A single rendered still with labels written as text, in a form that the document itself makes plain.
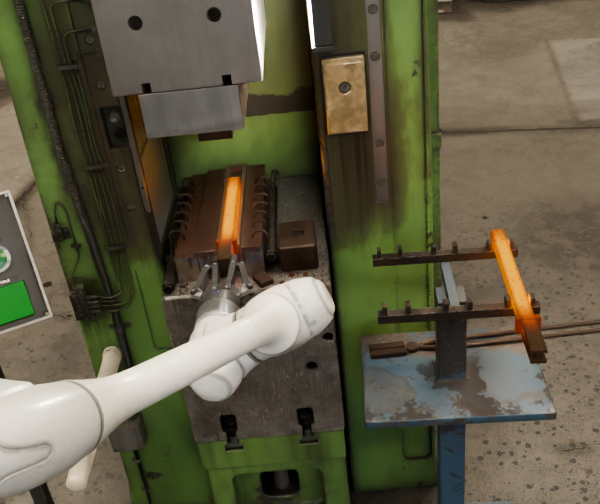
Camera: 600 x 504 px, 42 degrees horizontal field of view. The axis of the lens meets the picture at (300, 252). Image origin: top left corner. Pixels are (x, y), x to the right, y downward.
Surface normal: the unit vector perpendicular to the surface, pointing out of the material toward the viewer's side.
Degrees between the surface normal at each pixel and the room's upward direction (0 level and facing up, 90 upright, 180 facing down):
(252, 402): 90
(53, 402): 43
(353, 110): 90
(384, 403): 0
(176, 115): 90
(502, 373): 0
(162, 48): 90
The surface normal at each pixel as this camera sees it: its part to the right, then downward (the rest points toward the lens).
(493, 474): -0.10, -0.85
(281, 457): 0.02, 0.52
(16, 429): 0.67, -0.50
